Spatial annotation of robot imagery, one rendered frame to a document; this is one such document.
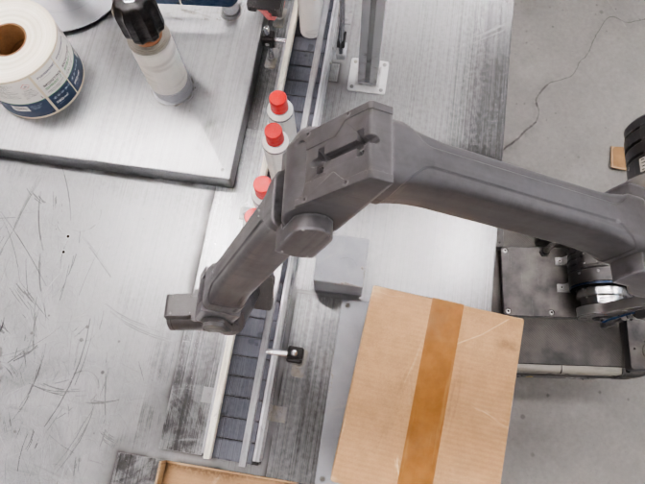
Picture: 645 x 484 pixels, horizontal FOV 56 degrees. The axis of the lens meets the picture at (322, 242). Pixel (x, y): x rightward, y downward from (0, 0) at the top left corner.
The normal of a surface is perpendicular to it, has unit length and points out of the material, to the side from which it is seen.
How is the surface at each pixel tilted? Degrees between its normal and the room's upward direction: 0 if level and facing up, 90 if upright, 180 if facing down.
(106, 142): 0
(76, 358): 0
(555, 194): 27
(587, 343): 0
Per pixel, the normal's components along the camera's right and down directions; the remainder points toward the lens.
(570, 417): -0.03, -0.30
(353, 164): -0.69, -0.32
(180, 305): -0.22, -0.40
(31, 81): 0.49, 0.83
